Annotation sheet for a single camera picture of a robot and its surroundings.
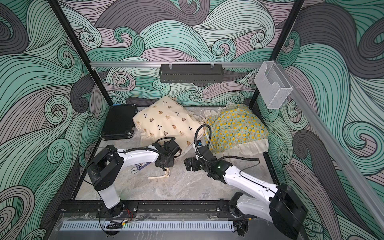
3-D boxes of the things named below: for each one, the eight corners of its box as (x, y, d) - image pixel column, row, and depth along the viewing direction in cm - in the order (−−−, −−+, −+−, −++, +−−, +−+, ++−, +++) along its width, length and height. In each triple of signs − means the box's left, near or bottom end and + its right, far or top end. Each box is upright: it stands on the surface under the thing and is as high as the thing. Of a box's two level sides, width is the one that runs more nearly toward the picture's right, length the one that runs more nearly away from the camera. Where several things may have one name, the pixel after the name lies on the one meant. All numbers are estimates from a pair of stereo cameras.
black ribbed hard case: (98, 139, 100) (95, 135, 96) (113, 108, 119) (110, 104, 115) (131, 139, 100) (129, 135, 96) (140, 108, 119) (139, 104, 115)
